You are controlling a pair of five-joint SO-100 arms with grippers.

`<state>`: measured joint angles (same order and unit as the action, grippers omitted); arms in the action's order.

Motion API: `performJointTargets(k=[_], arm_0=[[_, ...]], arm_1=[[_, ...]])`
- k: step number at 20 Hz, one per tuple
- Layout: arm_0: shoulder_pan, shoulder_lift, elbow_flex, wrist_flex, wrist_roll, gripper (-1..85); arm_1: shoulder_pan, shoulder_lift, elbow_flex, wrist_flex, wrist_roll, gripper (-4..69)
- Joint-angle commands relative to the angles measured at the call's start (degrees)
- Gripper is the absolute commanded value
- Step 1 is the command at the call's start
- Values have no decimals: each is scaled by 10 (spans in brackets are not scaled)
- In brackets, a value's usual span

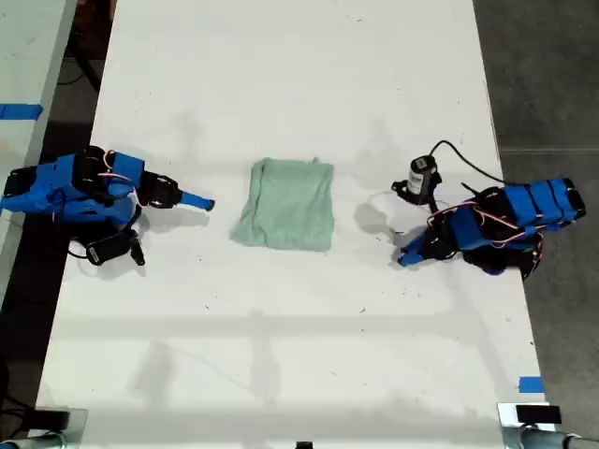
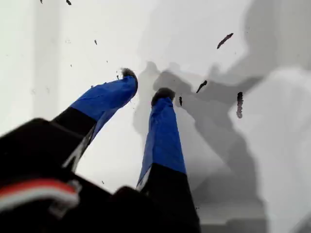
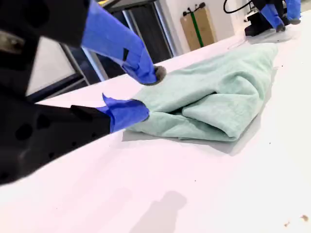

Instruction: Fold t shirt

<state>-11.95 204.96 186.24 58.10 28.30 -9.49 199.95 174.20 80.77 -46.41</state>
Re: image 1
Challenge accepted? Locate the pale green t-shirt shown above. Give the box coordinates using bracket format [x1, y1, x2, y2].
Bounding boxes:
[228, 157, 336, 253]

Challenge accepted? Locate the long blue tape strip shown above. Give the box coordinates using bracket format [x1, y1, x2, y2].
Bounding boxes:
[0, 103, 44, 121]

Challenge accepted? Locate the silver metal plate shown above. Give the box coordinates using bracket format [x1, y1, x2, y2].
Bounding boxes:
[496, 401, 563, 429]

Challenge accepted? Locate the white side table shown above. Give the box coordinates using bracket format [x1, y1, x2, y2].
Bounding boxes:
[0, 0, 79, 286]

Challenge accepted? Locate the black clamp box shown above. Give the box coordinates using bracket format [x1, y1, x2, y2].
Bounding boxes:
[516, 404, 562, 425]
[35, 409, 71, 431]

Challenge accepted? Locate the grey metal tube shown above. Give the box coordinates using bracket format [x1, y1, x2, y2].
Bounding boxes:
[503, 424, 599, 449]

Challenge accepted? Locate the black camera stalk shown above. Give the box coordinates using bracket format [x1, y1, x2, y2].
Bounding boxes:
[391, 171, 444, 207]
[125, 217, 147, 267]

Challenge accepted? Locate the black camera box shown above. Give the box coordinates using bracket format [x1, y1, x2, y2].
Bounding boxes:
[86, 233, 131, 267]
[406, 156, 437, 196]

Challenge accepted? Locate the black camera cable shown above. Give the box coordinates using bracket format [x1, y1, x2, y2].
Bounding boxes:
[428, 138, 506, 184]
[66, 236, 93, 262]

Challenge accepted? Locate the black floor cable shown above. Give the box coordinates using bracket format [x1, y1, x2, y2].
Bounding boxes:
[59, 44, 103, 94]

